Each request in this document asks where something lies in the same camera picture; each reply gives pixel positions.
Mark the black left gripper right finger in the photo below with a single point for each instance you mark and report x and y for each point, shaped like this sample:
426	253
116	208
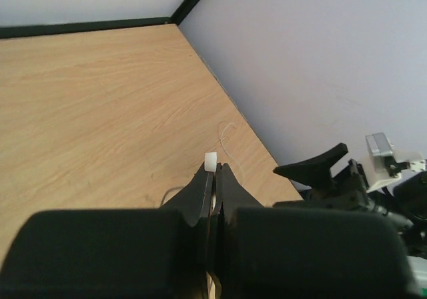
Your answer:
299	252

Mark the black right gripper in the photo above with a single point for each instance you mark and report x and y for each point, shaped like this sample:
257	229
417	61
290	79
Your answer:
349	191

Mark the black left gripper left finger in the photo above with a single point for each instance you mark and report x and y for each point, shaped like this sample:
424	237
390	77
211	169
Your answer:
113	253

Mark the translucent white zip tie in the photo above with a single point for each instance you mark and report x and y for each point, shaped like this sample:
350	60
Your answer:
210	162

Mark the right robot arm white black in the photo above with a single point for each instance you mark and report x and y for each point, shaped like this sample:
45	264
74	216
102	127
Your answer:
403	203

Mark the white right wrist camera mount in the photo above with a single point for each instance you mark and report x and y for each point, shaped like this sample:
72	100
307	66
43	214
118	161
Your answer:
384	164

